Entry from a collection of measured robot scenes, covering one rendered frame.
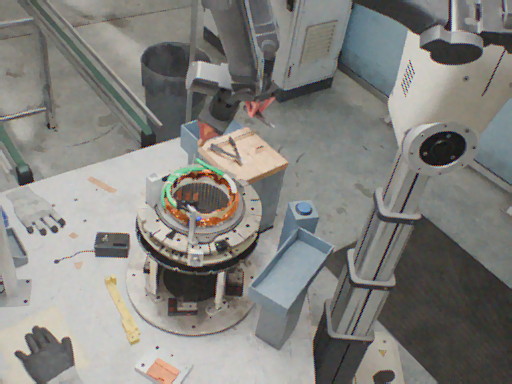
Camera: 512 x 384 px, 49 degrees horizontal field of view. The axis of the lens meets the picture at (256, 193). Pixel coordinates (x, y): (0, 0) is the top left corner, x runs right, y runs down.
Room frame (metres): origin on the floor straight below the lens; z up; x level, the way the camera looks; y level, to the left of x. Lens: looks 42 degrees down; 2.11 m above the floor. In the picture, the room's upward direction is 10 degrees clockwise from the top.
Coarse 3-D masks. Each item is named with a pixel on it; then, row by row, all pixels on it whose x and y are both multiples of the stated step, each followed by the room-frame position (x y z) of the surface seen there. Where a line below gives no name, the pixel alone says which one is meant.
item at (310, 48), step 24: (288, 0) 3.30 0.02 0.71; (312, 0) 3.35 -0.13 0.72; (336, 0) 3.49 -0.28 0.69; (288, 24) 3.31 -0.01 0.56; (312, 24) 3.38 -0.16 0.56; (336, 24) 3.51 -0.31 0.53; (216, 48) 3.87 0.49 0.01; (288, 48) 3.29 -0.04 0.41; (312, 48) 3.39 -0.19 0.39; (336, 48) 3.57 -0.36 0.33; (288, 72) 3.29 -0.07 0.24; (312, 72) 3.45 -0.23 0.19; (288, 96) 3.34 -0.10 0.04
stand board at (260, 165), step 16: (208, 144) 1.34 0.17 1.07; (240, 144) 1.37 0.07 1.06; (256, 144) 1.38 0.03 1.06; (208, 160) 1.29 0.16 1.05; (224, 160) 1.28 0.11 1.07; (240, 160) 1.29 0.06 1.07; (256, 160) 1.31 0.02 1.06; (272, 160) 1.32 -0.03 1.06; (240, 176) 1.22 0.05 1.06; (256, 176) 1.24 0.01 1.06
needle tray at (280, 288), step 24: (288, 240) 1.01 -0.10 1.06; (312, 240) 1.04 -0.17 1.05; (288, 264) 0.96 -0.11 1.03; (312, 264) 0.98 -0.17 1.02; (264, 288) 0.87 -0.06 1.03; (288, 288) 0.89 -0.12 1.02; (264, 312) 0.89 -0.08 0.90; (288, 312) 0.80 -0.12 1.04; (264, 336) 0.89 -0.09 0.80; (288, 336) 0.91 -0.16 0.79
